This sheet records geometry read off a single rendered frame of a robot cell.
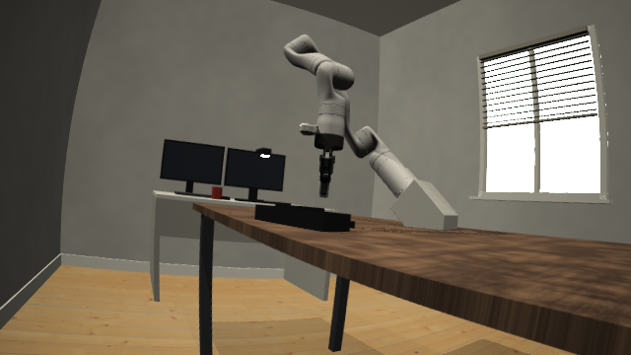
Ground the black rack of three bins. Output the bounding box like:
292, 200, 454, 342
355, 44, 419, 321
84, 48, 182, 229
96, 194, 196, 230
254, 204, 351, 232

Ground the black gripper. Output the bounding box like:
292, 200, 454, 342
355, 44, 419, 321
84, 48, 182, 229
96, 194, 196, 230
315, 133, 344, 198

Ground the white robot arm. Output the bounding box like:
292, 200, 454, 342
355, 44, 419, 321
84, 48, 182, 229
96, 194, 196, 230
283, 35, 417, 198

